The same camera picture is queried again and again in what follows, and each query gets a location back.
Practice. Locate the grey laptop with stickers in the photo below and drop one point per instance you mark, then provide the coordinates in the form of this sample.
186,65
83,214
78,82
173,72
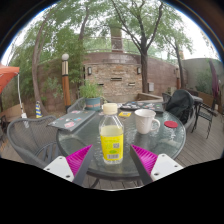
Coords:
71,120

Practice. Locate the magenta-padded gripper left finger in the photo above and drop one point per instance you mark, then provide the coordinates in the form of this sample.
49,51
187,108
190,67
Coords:
78,160

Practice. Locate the grey mesh armchair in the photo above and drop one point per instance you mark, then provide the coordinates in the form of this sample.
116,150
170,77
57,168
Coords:
76,106
190,121
28,136

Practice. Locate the black metal chair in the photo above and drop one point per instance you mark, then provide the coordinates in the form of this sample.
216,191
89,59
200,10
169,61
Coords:
207,115

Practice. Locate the potted green plant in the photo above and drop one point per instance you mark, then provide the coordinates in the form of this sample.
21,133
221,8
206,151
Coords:
91,95

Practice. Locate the grey wall box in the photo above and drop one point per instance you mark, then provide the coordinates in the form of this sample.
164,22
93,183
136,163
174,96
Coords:
151,86

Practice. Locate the flat round red coaster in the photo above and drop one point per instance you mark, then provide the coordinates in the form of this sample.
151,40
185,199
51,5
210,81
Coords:
171,124

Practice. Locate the round patio table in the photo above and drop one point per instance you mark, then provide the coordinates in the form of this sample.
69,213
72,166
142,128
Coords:
197,98

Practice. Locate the black backpack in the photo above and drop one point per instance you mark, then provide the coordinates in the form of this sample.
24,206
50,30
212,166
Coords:
180,105

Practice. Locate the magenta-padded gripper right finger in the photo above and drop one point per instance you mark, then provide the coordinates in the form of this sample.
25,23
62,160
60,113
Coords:
146,160

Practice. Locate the blue and yellow striped cone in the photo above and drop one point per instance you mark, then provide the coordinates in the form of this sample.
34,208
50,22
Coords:
38,110

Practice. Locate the small yellow card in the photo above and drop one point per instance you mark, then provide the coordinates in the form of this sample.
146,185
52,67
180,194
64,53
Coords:
125,114

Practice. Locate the slim tree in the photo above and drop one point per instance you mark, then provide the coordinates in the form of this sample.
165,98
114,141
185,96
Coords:
181,73

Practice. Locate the leaning tree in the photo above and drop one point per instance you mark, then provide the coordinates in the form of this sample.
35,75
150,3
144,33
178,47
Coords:
35,76

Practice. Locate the wooden lamp post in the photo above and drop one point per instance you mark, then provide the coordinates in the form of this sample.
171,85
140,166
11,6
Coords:
66,86

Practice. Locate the dark forked tree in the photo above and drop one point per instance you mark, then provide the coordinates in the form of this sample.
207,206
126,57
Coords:
144,75

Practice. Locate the white mug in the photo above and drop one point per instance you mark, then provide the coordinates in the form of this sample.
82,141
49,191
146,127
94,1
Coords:
144,121

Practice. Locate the clear bottle with yellow label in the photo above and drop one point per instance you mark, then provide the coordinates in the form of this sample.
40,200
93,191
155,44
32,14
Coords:
111,143

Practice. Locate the wall lamp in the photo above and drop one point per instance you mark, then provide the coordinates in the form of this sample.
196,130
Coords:
138,70
89,70

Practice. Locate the orange patio umbrella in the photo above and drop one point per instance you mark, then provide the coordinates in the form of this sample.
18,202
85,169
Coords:
7,75

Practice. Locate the closed maroon umbrella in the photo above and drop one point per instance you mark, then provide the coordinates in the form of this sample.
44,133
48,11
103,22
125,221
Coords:
215,81

